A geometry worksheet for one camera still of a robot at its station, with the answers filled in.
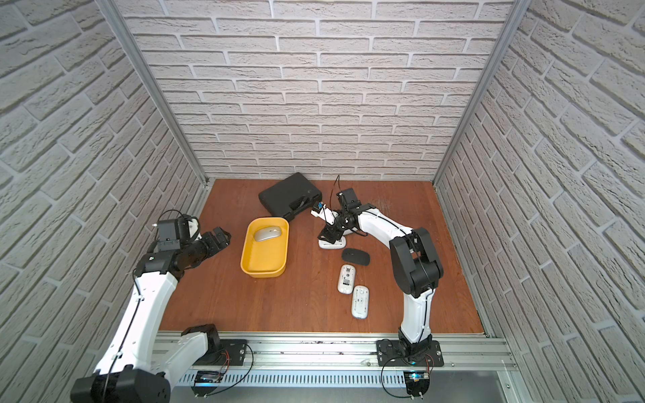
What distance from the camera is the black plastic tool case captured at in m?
1.05

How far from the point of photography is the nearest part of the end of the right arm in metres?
0.72

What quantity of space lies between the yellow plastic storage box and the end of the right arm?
0.17 m

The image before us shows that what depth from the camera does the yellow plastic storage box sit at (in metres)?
→ 0.91

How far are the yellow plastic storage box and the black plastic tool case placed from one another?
0.20ft

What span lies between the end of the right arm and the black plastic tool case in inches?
8.8
